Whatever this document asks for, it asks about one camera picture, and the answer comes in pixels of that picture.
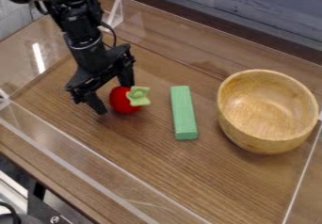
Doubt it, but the clear acrylic corner bracket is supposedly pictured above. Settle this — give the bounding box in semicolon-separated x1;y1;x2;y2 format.
102;0;123;28

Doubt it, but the red plush strawberry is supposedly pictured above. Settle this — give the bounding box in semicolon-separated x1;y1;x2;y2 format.
110;86;151;114

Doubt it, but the wooden bowl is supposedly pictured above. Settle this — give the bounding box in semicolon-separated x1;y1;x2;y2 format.
217;69;319;155

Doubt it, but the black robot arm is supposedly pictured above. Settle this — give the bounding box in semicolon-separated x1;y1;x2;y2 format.
11;0;135;115

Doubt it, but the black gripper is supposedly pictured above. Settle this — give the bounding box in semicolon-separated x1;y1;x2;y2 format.
66;43;135;115

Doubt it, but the black table leg bracket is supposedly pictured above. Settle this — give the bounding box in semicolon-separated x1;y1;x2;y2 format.
28;181;74;224

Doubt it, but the green rectangular block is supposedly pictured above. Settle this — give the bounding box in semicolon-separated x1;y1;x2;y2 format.
170;86;198;140

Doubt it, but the black cable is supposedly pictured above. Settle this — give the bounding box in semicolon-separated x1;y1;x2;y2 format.
0;200;20;224

